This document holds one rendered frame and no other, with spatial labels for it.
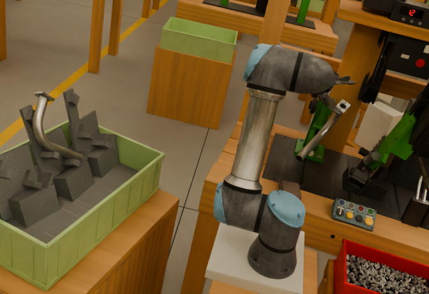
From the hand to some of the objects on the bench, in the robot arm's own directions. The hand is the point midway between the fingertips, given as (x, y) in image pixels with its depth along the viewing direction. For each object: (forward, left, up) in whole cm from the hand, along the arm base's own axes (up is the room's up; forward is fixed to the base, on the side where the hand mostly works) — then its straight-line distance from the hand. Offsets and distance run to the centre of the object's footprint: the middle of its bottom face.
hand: (347, 99), depth 177 cm
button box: (-28, -12, -38) cm, 48 cm away
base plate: (+2, -30, -37) cm, 48 cm away
